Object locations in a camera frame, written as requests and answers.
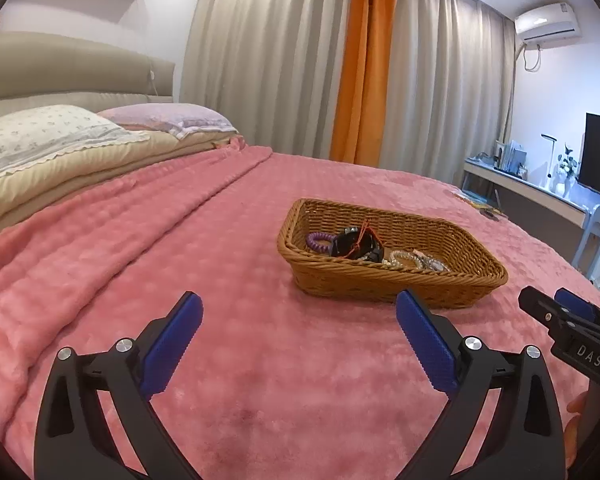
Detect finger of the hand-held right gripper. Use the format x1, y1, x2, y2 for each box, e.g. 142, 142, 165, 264
554, 287, 600, 334
518, 286, 564, 334

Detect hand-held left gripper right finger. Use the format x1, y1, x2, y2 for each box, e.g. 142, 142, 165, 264
396, 288, 567, 480

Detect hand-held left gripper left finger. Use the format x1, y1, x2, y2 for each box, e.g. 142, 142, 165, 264
34, 290, 204, 480

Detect brown wicker basket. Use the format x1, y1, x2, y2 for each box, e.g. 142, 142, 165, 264
277, 198, 509, 309

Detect clear bead bracelet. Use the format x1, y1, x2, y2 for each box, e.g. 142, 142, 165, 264
389, 250, 421, 268

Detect black wrist watch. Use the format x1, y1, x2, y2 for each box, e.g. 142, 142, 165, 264
329, 227, 385, 262

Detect person's right hand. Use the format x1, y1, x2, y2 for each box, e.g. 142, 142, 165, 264
564, 389, 590, 468

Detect pale blue chair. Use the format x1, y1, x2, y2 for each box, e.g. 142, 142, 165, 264
572, 204, 600, 278

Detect pink fleece blanket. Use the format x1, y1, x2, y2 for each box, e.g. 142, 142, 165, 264
0, 145, 600, 480

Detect grey desk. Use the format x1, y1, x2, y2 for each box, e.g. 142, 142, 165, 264
460, 156, 596, 266

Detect magazine on bed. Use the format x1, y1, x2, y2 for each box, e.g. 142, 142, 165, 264
452, 190, 496, 211

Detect white flower vase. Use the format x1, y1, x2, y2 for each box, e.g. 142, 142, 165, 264
555, 142, 581, 198

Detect slim desk lamp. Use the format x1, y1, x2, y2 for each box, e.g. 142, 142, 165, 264
540, 133, 558, 191

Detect row of books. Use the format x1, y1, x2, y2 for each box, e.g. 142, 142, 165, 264
495, 140, 528, 177

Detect beige quilt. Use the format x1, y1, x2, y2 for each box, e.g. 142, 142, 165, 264
0, 127, 246, 246

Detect lilac pillow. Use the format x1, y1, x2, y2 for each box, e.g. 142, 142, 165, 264
97, 102, 238, 141

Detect beige curtain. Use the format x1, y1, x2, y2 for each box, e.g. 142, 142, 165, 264
180, 0, 356, 161
375, 0, 518, 196

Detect white floral pillow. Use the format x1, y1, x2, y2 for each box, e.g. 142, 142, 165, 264
0, 105, 151, 181

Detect orange curtain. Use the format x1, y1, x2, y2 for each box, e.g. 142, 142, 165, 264
330, 0, 398, 165

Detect white air conditioner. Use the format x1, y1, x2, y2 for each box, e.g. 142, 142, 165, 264
514, 2, 580, 43

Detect beige padded headboard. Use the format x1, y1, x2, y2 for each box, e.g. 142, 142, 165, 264
0, 32, 176, 106

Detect white pearl bracelet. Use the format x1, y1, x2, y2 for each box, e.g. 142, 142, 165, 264
412, 255, 451, 273

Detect red string bracelet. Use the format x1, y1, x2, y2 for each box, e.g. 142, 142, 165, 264
347, 220, 381, 261

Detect purple coil bracelet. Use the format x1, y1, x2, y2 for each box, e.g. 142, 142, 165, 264
306, 231, 337, 255

